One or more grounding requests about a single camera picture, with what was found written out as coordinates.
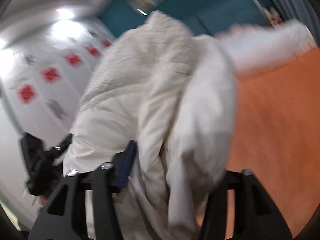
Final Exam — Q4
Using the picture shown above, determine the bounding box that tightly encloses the white padded jacket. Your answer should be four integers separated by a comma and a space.
63, 11, 236, 239

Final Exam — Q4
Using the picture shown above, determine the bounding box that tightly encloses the person's left hand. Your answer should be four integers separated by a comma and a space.
39, 195, 48, 206

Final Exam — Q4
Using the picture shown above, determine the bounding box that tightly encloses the orange velvet bed cover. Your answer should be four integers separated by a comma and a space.
225, 49, 319, 239

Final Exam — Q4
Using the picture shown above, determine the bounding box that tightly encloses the white panelled wardrobe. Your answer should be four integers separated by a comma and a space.
1, 19, 115, 227

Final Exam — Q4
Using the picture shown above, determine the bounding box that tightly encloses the pale pink duvet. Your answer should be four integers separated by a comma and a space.
214, 20, 318, 75

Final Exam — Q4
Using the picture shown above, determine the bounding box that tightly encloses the blue upholstered headboard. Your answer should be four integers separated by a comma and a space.
154, 0, 273, 37

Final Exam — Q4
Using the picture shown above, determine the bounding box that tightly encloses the grey curtain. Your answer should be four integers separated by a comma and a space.
272, 0, 319, 37

